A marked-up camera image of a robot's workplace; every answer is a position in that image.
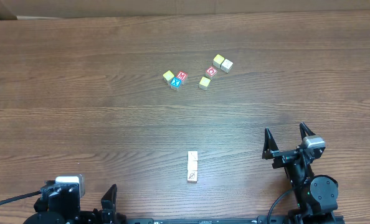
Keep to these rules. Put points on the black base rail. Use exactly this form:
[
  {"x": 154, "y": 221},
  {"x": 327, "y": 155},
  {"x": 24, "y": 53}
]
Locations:
[{"x": 235, "y": 220}]

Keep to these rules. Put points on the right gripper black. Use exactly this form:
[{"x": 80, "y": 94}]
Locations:
[{"x": 286, "y": 155}]

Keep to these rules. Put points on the cardboard box edge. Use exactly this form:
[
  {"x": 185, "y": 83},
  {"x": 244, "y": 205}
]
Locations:
[{"x": 10, "y": 9}]

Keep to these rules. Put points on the wooden block with leaf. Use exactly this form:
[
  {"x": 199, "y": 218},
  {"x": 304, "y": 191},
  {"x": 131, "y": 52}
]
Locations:
[{"x": 192, "y": 165}]

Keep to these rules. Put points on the blue X block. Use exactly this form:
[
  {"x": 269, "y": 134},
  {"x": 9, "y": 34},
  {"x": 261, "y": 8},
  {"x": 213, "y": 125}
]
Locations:
[{"x": 175, "y": 83}]

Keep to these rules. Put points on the yellow block middle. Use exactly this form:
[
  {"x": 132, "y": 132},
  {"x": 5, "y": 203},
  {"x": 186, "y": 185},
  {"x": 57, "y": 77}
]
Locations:
[{"x": 204, "y": 83}]

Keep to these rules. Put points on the plain wooden block top right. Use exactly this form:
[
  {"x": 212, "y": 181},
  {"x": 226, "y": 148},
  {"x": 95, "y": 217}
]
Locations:
[{"x": 226, "y": 65}]

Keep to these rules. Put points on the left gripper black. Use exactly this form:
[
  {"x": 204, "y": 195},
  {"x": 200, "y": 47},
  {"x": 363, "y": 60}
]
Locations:
[{"x": 109, "y": 202}]

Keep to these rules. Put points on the wooden block with circle mark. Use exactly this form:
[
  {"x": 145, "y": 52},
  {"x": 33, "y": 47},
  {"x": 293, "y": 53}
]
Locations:
[{"x": 192, "y": 176}]

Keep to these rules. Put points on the red O block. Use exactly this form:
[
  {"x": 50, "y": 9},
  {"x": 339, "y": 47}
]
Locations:
[{"x": 211, "y": 72}]

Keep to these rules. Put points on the yellow block top right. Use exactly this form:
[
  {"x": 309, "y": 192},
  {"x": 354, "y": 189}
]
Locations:
[{"x": 218, "y": 60}]

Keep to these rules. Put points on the red M block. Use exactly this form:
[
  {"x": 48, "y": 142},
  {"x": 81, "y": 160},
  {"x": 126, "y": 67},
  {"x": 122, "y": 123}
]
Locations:
[{"x": 182, "y": 76}]

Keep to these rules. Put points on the yellow block far left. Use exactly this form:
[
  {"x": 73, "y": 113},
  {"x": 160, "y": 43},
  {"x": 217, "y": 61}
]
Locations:
[{"x": 168, "y": 76}]

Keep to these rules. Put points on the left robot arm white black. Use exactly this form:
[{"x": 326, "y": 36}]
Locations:
[{"x": 59, "y": 203}]

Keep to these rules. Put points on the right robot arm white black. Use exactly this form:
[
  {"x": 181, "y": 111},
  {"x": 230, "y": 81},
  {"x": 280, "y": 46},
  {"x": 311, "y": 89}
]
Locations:
[{"x": 316, "y": 195}]

